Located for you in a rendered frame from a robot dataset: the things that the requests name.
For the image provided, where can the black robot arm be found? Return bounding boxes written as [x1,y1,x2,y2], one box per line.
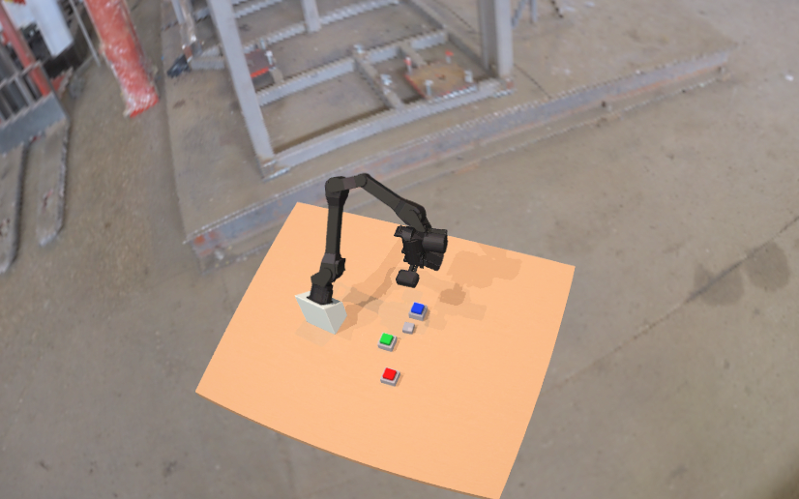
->
[307,173,449,306]

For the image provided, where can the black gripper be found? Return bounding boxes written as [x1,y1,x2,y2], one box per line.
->
[396,247,424,288]

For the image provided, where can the blue button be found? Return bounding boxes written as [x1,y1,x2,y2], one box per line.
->
[408,303,429,321]

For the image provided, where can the red button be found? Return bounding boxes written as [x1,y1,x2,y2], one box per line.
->
[380,367,400,386]

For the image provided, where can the green button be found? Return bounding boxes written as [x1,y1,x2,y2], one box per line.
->
[377,332,398,352]

